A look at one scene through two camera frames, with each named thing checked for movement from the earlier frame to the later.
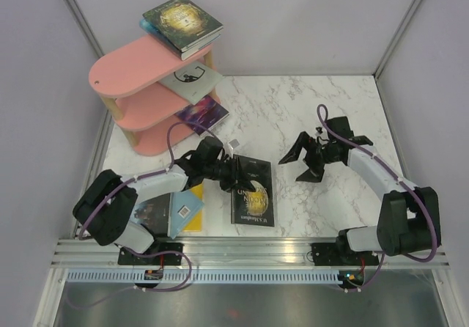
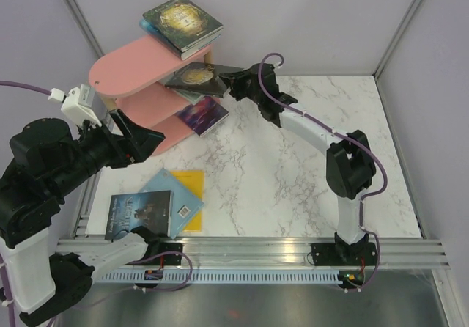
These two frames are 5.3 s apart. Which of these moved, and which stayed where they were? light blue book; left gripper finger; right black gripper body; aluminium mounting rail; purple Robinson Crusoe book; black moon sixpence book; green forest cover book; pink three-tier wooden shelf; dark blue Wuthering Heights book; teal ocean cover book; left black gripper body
Moved: right black gripper body; black moon sixpence book; left black gripper body; left gripper finger
Stayed: teal ocean cover book; purple Robinson Crusoe book; light blue book; pink three-tier wooden shelf; aluminium mounting rail; dark blue Wuthering Heights book; green forest cover book
